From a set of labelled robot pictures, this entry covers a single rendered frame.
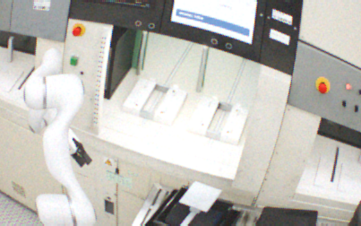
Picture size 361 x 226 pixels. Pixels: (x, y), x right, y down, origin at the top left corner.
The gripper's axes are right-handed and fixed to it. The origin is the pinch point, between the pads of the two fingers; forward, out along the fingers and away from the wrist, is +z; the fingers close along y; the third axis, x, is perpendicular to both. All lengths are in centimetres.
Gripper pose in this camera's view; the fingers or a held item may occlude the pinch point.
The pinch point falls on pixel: (83, 160)
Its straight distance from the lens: 227.4
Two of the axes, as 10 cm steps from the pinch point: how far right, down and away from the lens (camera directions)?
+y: 5.5, -2.2, -8.0
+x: 5.6, -6.2, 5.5
